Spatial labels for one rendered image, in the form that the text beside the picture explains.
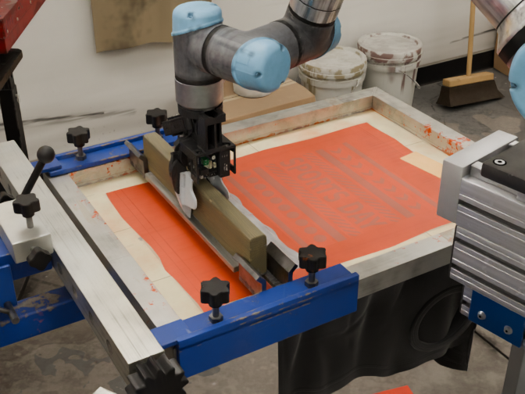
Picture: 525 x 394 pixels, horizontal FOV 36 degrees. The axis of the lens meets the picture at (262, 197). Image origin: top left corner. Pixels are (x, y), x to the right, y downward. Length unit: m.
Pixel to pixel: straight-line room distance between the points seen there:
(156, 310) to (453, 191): 0.45
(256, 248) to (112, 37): 2.26
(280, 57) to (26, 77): 2.33
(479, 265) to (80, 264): 0.57
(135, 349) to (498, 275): 0.49
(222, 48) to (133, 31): 2.26
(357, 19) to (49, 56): 1.52
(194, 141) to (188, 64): 0.14
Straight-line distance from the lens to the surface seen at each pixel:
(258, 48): 1.14
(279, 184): 1.56
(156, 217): 1.47
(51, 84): 3.44
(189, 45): 1.21
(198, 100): 1.25
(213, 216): 1.31
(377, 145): 1.72
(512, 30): 0.86
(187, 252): 1.38
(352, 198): 1.52
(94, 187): 1.59
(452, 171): 1.13
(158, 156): 1.48
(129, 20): 3.39
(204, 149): 1.27
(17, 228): 1.26
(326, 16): 1.22
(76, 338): 2.73
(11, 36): 2.15
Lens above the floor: 1.74
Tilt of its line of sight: 31 degrees down
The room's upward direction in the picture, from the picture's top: straight up
